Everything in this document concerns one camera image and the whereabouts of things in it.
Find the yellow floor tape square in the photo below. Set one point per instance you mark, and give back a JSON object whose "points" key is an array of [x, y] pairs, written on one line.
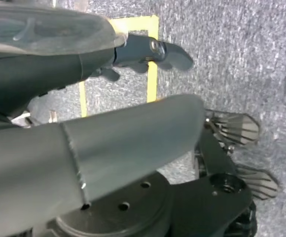
{"points": [[152, 81]]}

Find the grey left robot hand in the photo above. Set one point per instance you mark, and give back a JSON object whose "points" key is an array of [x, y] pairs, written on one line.
{"points": [[34, 170]]}

